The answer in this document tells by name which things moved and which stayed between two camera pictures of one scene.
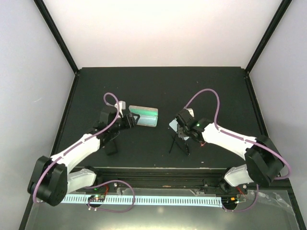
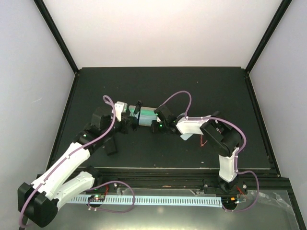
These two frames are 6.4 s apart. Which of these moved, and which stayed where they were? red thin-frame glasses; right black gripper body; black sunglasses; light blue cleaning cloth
Moved: black sunglasses; right black gripper body
Stayed: light blue cleaning cloth; red thin-frame glasses
